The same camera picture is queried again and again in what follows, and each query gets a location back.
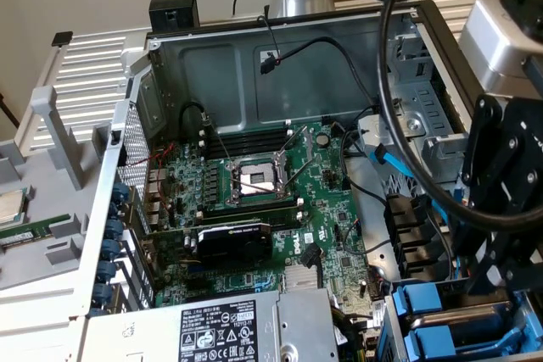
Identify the silver chipset heatsink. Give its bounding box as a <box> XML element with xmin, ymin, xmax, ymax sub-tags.
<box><xmin>283</xmin><ymin>266</ymin><xmax>319</xmax><ymax>293</ymax></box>

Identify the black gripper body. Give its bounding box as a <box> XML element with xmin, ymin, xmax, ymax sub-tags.
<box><xmin>495</xmin><ymin>97</ymin><xmax>543</xmax><ymax>210</ymax></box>

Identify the grey parts rack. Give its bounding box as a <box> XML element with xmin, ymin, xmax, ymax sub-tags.
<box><xmin>0</xmin><ymin>85</ymin><xmax>115</xmax><ymax>293</ymax></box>

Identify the silver power supply with label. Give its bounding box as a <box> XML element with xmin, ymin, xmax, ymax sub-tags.
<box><xmin>82</xmin><ymin>287</ymin><xmax>340</xmax><ymax>362</ymax></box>

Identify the black graphics card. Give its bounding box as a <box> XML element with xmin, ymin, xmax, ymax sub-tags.
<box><xmin>146</xmin><ymin>216</ymin><xmax>275</xmax><ymax>272</ymax></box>

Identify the open grey PC case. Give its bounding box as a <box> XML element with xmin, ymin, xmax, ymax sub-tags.
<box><xmin>70</xmin><ymin>0</ymin><xmax>543</xmax><ymax>362</ymax></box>

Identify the green RAM stick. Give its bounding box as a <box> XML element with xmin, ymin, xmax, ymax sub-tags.
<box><xmin>0</xmin><ymin>214</ymin><xmax>71</xmax><ymax>248</ymax></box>

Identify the black wire loop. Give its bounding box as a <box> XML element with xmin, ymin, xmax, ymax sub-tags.
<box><xmin>178</xmin><ymin>101</ymin><xmax>213</xmax><ymax>142</ymax></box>

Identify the thin black red wire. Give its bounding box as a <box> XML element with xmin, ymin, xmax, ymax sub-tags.
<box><xmin>256</xmin><ymin>14</ymin><xmax>283</xmax><ymax>65</ymax></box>

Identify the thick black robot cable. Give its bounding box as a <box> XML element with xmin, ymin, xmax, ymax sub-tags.
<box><xmin>316</xmin><ymin>0</ymin><xmax>543</xmax><ymax>234</ymax></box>

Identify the black flat connector cable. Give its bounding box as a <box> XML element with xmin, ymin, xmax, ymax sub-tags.
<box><xmin>299</xmin><ymin>243</ymin><xmax>324</xmax><ymax>291</ymax></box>

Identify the black wire with connector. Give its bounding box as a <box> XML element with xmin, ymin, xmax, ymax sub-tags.
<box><xmin>259</xmin><ymin>36</ymin><xmax>383</xmax><ymax>113</ymax></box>

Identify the hard drive in blue caddy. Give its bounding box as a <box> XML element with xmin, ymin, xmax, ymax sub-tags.
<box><xmin>383</xmin><ymin>263</ymin><xmax>543</xmax><ymax>362</ymax></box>

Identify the green motherboard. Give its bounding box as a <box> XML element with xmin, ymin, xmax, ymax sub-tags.
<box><xmin>142</xmin><ymin>118</ymin><xmax>383</xmax><ymax>329</ymax></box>

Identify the CPU socket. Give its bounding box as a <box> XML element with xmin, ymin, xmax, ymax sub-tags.
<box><xmin>224</xmin><ymin>153</ymin><xmax>294</xmax><ymax>210</ymax></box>

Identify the silver optical drive cage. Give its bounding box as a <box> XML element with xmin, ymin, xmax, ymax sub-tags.
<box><xmin>379</xmin><ymin>22</ymin><xmax>472</xmax><ymax>187</ymax></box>

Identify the white case fixture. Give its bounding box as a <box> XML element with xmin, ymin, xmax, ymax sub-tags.
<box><xmin>0</xmin><ymin>276</ymin><xmax>90</xmax><ymax>362</ymax></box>

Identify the silver CPU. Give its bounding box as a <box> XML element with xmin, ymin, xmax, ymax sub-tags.
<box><xmin>0</xmin><ymin>187</ymin><xmax>31</xmax><ymax>227</ymax></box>

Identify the black plastic air duct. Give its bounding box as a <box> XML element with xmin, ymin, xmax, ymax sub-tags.
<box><xmin>383</xmin><ymin>192</ymin><xmax>457</xmax><ymax>282</ymax></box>

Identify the metal locking lever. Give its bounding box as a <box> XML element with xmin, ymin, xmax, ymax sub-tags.
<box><xmin>282</xmin><ymin>152</ymin><xmax>315</xmax><ymax>193</ymax></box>
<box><xmin>202</xmin><ymin>112</ymin><xmax>233</xmax><ymax>164</ymax></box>

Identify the blue disk caddy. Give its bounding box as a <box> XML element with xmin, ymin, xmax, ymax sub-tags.
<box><xmin>402</xmin><ymin>322</ymin><xmax>531</xmax><ymax>357</ymax></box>

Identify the blue data wire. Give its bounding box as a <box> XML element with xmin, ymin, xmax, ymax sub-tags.
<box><xmin>369</xmin><ymin>143</ymin><xmax>467</xmax><ymax>278</ymax></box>

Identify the metal socket cover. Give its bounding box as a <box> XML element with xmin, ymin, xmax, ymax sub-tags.
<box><xmin>277</xmin><ymin>124</ymin><xmax>316</xmax><ymax>168</ymax></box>

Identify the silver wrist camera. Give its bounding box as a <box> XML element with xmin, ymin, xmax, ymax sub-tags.
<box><xmin>457</xmin><ymin>0</ymin><xmax>543</xmax><ymax>92</ymax></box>

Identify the black motherboard cable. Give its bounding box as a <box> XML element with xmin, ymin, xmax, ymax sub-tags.
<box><xmin>341</xmin><ymin>128</ymin><xmax>389</xmax><ymax>206</ymax></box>

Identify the black clamp block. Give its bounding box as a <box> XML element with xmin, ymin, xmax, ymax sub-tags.
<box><xmin>148</xmin><ymin>0</ymin><xmax>200</xmax><ymax>35</ymax></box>

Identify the black RAM slot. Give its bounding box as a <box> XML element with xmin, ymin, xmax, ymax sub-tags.
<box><xmin>206</xmin><ymin>127</ymin><xmax>293</xmax><ymax>142</ymax></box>
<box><xmin>198</xmin><ymin>202</ymin><xmax>303</xmax><ymax>217</ymax></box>
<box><xmin>205</xmin><ymin>137</ymin><xmax>294</xmax><ymax>156</ymax></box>
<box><xmin>201</xmin><ymin>211</ymin><xmax>303</xmax><ymax>230</ymax></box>

